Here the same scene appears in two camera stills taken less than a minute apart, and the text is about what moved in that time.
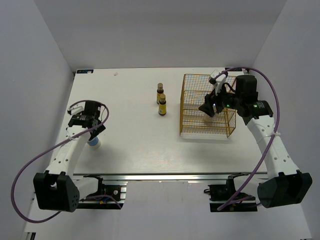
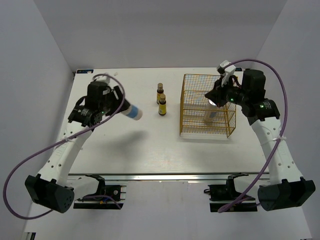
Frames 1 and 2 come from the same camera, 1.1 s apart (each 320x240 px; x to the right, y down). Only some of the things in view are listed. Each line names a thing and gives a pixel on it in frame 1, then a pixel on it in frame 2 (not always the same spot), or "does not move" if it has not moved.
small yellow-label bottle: x=160 y=91 does not move
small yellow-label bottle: x=162 y=107 does not move
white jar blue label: x=94 y=143 → x=133 y=112
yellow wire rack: x=195 y=120 does not move
